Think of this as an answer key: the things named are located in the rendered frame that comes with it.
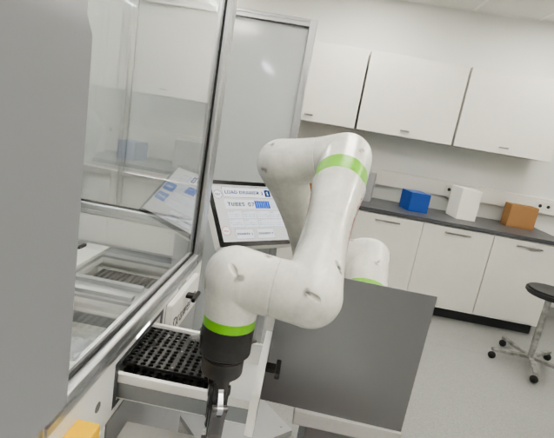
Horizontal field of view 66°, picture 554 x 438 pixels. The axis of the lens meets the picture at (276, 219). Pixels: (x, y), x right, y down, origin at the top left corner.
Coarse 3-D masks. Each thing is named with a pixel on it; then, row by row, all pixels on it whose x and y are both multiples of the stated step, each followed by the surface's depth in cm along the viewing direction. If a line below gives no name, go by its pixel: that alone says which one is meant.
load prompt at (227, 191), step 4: (224, 188) 185; (228, 188) 187; (232, 188) 188; (236, 188) 189; (240, 188) 191; (244, 188) 192; (248, 188) 193; (252, 188) 195; (224, 192) 184; (228, 192) 186; (232, 192) 187; (236, 192) 188; (240, 192) 190; (244, 192) 191; (248, 192) 192; (252, 192) 194; (256, 192) 195; (260, 192) 196; (264, 192) 198; (268, 192) 199; (224, 196) 183; (228, 196) 184; (232, 196) 186; (236, 196) 187; (240, 196) 188; (244, 196) 190; (248, 196) 191; (252, 196) 193; (256, 196) 194; (260, 196) 195; (264, 196) 197; (268, 196) 198
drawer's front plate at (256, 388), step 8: (264, 344) 109; (264, 352) 106; (264, 360) 102; (264, 368) 99; (256, 376) 95; (256, 384) 92; (256, 392) 90; (256, 400) 89; (256, 408) 90; (248, 416) 90; (248, 424) 91; (248, 432) 91
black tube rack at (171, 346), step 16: (144, 336) 108; (160, 336) 110; (176, 336) 111; (144, 352) 102; (160, 352) 103; (176, 352) 105; (192, 352) 106; (128, 368) 100; (144, 368) 101; (160, 368) 96; (176, 368) 98; (192, 368) 99; (192, 384) 98
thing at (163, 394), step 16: (256, 352) 116; (256, 368) 114; (128, 384) 93; (144, 384) 93; (160, 384) 93; (176, 384) 93; (240, 384) 106; (128, 400) 94; (144, 400) 94; (160, 400) 93; (176, 400) 93; (192, 400) 93; (240, 400) 92; (240, 416) 92
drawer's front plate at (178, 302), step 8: (192, 280) 142; (184, 288) 135; (192, 288) 143; (176, 296) 128; (184, 296) 134; (168, 304) 122; (176, 304) 125; (184, 304) 136; (192, 304) 147; (168, 312) 122; (176, 312) 126; (168, 320) 122
